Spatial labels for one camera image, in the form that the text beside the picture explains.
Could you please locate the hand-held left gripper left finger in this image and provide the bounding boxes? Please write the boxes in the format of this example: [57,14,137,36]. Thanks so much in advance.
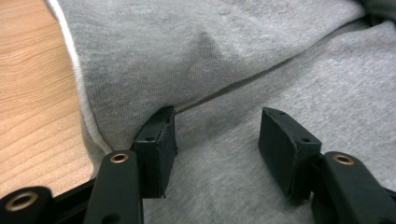
[130,105,179,200]

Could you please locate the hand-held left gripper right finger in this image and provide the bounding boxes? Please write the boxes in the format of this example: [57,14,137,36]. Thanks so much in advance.
[258,106,323,207]

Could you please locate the grey cotton skirt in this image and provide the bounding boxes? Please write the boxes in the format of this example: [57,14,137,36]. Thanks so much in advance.
[46,0,396,224]

